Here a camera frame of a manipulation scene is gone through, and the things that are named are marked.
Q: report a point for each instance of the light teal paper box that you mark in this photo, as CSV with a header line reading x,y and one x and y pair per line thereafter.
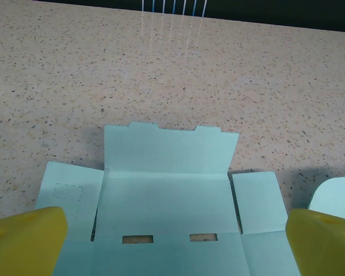
x,y
166,201

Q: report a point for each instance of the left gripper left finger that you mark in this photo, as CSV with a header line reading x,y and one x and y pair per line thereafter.
x,y
26,241

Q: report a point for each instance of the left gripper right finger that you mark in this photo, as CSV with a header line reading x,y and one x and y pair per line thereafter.
x,y
325,244

